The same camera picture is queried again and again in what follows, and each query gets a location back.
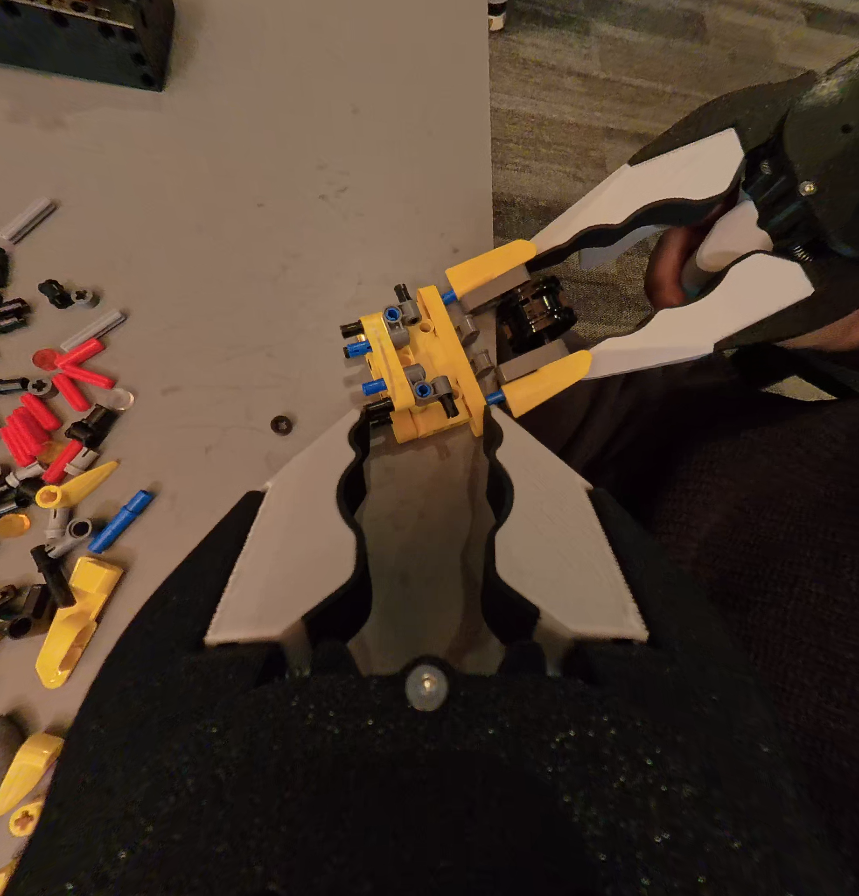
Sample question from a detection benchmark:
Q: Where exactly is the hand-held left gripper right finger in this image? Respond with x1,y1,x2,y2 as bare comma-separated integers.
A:
482,405,649,673

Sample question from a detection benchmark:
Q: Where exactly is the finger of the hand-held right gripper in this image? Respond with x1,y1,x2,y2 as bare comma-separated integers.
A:
529,127,747,273
582,251,817,382

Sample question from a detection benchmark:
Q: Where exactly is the black yellow partly built model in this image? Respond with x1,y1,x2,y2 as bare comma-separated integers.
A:
0,0,176,93

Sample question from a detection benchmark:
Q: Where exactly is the small yellow toy subassembly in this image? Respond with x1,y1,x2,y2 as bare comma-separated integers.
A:
440,238,594,420

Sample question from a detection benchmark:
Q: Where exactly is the pile of plastic building pieces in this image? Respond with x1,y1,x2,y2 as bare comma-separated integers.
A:
0,196,155,896

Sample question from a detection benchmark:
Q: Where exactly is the person's dark knitted sweater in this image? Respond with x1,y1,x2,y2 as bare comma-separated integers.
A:
520,346,859,896

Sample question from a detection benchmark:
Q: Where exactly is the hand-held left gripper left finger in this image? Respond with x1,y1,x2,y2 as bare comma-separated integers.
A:
204,408,373,676

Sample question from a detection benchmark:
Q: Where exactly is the person's right hand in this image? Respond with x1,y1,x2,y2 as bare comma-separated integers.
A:
645,203,727,310

